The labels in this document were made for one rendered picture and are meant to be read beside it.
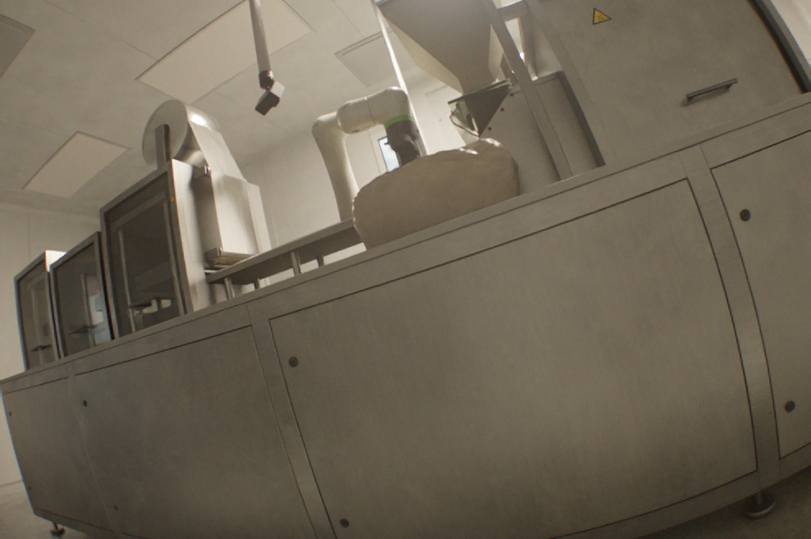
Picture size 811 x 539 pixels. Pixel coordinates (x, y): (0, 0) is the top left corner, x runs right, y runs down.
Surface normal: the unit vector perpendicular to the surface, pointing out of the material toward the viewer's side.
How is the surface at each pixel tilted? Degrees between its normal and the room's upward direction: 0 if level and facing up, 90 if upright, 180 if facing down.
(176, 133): 90
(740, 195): 90
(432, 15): 114
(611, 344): 90
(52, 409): 90
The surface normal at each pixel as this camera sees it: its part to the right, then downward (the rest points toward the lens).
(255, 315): -0.32, -0.11
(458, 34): -0.18, 0.28
